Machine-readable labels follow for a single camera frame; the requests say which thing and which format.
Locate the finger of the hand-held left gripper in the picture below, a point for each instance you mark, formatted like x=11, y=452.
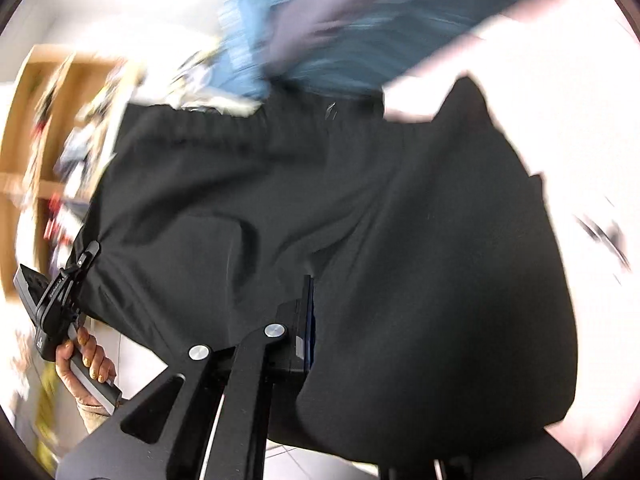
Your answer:
x=85, y=257

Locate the person's left hand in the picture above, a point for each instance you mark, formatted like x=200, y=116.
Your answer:
x=92, y=355

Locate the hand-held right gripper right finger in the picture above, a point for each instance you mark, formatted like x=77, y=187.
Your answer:
x=525, y=467

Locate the grey jacket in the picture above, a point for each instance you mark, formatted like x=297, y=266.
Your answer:
x=325, y=15

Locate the wooden shelf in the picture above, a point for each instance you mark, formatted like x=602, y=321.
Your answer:
x=30, y=110

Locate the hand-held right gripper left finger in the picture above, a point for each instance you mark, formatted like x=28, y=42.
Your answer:
x=302, y=330

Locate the blue cloth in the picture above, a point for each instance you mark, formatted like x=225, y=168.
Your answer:
x=350, y=60

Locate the black jacket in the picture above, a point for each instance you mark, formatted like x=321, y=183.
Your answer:
x=350, y=210

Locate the person's left forearm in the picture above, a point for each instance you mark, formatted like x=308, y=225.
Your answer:
x=95, y=417

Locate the blurred shelf clutter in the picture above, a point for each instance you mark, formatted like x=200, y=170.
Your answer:
x=75, y=150

